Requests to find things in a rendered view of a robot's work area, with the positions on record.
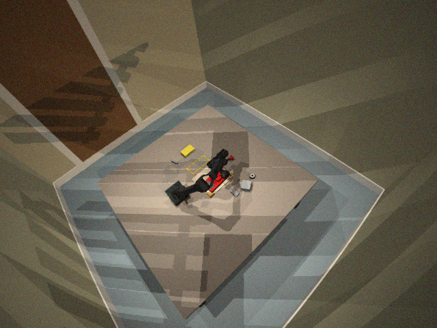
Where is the yellow box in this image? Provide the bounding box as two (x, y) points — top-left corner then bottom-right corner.
(180, 144), (195, 158)

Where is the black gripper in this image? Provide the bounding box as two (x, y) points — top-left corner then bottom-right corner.
(207, 160), (229, 179)

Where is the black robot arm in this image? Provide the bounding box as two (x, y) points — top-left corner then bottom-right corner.
(171, 149), (229, 202)

